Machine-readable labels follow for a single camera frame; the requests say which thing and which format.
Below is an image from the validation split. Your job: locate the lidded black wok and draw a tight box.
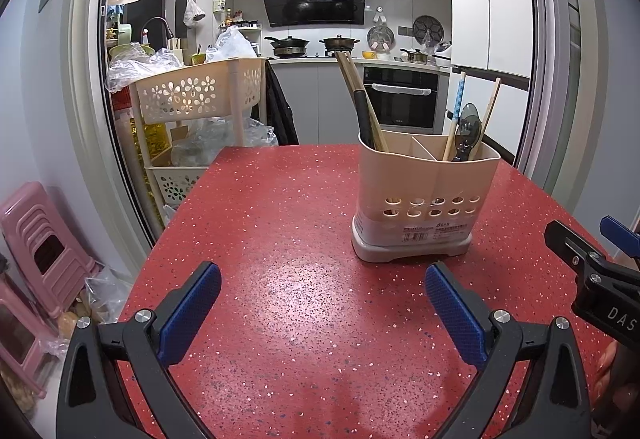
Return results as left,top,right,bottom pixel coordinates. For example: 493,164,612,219
319,35,361,54

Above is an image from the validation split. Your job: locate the seasoning rack with bottles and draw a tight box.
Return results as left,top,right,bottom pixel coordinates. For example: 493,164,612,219
220,9,263,57

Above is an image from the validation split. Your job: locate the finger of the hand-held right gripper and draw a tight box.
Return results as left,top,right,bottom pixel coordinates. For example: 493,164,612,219
600,215,640,265
544,220,640,294

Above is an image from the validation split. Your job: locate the beige plastic storage cart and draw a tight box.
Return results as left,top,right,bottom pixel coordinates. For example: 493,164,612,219
129,58,267,220

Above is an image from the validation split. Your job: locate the person's right hand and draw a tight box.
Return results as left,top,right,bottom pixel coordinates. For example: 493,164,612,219
595,339,622,412

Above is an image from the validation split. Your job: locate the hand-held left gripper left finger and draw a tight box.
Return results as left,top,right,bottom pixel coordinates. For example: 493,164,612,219
56,260,222,439

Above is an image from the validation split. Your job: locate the beige plastic utensil holder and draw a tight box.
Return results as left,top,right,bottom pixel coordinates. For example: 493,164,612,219
351,130,501,264

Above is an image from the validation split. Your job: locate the black kitchen faucet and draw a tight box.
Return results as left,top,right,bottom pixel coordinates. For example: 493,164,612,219
142,17,173,42

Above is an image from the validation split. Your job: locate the hanging white plastic bag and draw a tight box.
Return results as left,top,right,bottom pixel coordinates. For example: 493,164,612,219
183,0,206,30

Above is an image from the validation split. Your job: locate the black built-in oven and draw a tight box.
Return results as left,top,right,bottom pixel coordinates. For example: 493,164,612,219
362,65,441,130

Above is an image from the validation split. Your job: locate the dark hanging jacket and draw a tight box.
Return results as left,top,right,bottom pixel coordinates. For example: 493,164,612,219
262,61,301,147

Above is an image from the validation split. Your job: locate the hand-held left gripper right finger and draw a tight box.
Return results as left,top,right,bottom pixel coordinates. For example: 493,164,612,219
425,261,593,439

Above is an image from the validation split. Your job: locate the blue patterned wooden chopstick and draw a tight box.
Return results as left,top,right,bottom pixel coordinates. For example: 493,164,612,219
446,71,467,161

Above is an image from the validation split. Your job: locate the round steel steamer rack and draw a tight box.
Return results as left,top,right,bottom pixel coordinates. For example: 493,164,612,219
366,25,396,54

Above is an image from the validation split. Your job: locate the black handled slotted spoon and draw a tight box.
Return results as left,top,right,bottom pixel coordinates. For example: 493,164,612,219
354,89,376,150

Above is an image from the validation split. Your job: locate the clear plastic bag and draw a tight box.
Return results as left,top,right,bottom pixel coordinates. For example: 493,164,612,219
172,116,279,167
106,48,186,94
47,264,132,355

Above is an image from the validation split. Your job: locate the pink plastic stool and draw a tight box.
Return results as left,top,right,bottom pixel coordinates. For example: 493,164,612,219
0,269,61,400
0,181,103,317

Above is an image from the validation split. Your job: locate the green plastic basin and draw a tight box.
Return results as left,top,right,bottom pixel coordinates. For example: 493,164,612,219
109,44,156,62

